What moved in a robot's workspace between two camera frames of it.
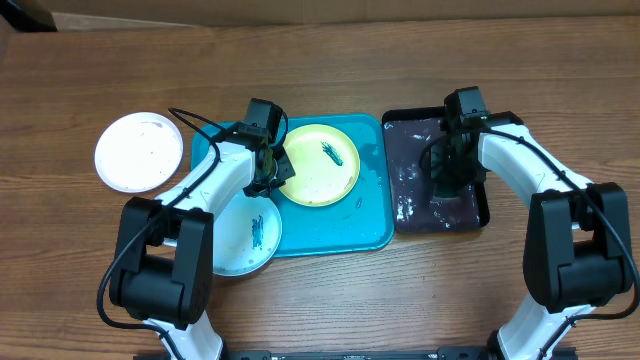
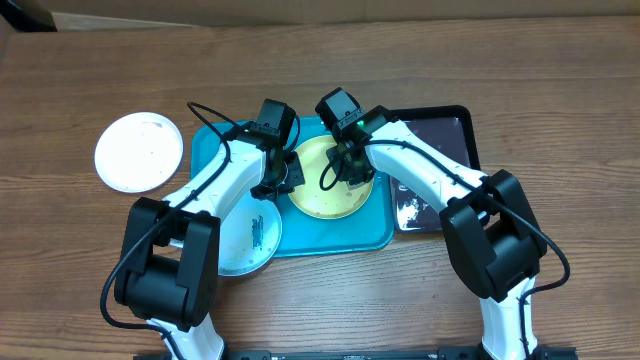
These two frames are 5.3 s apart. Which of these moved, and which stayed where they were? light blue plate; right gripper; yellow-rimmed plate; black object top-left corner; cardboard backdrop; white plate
Moved: yellow-rimmed plate; right gripper
Stayed: white plate; light blue plate; black object top-left corner; cardboard backdrop
